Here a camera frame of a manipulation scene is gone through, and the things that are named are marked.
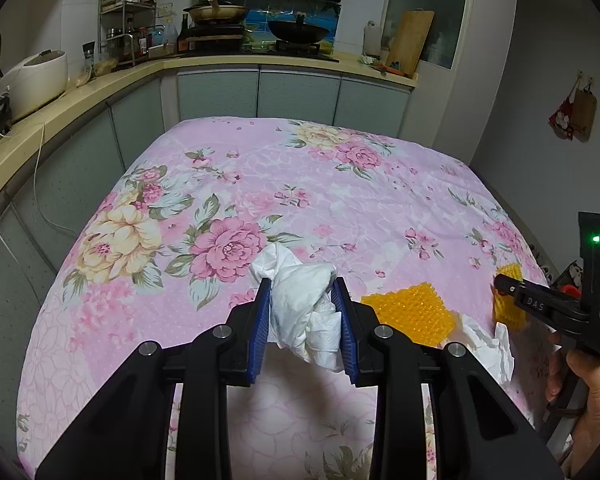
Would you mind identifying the orange and green sponge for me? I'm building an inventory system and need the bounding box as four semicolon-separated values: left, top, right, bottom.
360;55;411;77

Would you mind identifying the wooden cutting board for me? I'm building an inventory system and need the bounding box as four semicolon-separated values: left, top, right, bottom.
387;10;436;76

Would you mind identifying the beige kitchen counter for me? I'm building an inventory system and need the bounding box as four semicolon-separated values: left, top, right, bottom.
0;52;418;196

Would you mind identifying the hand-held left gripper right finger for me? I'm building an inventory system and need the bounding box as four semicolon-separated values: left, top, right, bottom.
330;276;566;480

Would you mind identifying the metal spice rack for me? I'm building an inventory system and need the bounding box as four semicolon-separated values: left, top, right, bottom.
99;0;158;66

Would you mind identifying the yellow bubble wrap piece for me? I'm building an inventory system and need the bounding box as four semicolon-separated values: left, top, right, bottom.
361;282;456;347
492;262;528;332

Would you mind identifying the black gas stove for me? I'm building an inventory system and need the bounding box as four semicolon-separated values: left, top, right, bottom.
240;40;341;64

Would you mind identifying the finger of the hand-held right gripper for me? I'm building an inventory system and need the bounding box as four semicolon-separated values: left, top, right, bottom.
494;273;592;334

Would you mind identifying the white plastic bottle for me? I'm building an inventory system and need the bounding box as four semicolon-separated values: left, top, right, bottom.
364;21;383;58

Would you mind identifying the pink floral blanket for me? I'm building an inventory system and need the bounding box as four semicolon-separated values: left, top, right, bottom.
15;116;563;480

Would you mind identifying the white rice cooker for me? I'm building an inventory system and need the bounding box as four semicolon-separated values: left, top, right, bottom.
0;50;70;121

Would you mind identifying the frosted glass panel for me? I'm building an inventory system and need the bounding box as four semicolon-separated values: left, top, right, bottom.
382;0;471;68

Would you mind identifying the black induction cooker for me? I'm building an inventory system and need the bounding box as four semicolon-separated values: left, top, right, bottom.
177;22;246;53

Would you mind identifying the golden cooking pan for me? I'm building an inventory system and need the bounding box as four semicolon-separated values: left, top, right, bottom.
184;0;251;25

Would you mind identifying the black wok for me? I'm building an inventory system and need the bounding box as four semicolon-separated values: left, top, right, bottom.
267;16;331;45

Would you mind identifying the blue printed backsplash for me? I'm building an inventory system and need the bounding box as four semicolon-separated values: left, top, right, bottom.
242;0;341;41

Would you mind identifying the clear oil bottle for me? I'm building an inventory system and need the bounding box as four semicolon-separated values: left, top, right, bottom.
162;16;178;56

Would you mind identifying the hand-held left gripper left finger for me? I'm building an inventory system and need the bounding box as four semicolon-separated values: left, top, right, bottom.
34;276;273;480

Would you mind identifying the grey power cable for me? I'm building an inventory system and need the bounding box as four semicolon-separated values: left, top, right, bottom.
30;110;78;236

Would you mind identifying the red and white bag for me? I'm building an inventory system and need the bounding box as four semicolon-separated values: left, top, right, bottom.
549;82;578;140

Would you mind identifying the person's right hand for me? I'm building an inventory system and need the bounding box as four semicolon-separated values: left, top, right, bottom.
546;332;600;480

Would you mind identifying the crumpled white tissue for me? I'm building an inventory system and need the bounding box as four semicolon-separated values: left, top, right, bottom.
457;317;516;383

